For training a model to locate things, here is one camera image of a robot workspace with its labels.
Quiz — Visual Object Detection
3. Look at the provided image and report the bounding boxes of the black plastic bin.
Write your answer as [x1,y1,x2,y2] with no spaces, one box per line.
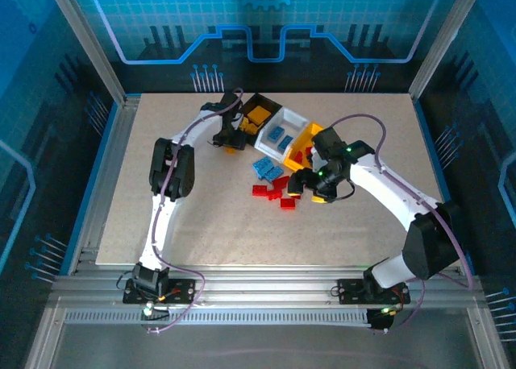
[237,93,283,147]

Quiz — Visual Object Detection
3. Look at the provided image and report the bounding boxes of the yellow plastic bin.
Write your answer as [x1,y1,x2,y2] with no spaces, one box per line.
[281,122,326,173]

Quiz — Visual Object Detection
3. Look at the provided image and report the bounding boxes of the white plastic bin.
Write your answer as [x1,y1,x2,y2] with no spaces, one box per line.
[253,106,310,164]

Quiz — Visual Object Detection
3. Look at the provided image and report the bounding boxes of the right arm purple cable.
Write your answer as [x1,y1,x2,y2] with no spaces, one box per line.
[330,114,476,334]

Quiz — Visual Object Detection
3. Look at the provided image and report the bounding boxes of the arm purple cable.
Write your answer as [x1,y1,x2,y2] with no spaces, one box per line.
[330,114,476,334]
[143,87,245,334]

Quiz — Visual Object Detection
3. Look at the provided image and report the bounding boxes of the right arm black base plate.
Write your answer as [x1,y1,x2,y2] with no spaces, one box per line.
[336,277,412,305]

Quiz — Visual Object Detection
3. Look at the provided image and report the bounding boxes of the aluminium frame rail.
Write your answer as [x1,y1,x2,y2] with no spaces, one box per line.
[50,263,487,305]

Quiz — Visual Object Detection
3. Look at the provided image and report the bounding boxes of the aluminium side rail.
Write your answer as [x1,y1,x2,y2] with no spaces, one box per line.
[66,94,141,276]

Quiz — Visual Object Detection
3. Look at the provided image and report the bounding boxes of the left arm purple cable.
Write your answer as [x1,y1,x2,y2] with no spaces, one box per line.
[143,87,245,334]

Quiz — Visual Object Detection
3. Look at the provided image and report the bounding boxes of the slotted grey cable duct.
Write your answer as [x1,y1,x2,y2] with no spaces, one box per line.
[62,309,374,326]

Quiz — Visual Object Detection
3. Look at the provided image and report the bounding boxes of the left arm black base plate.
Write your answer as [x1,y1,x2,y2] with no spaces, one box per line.
[122,277,198,305]

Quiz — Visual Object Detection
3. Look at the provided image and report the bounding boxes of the left aluminium frame post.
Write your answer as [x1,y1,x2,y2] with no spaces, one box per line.
[43,0,130,104]

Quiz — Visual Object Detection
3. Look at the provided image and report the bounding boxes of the aluminium frame post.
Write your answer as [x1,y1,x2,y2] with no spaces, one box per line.
[43,0,130,104]
[407,0,487,100]

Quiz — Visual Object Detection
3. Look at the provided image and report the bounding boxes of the right aluminium frame post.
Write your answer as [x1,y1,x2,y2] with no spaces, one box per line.
[407,0,487,100]

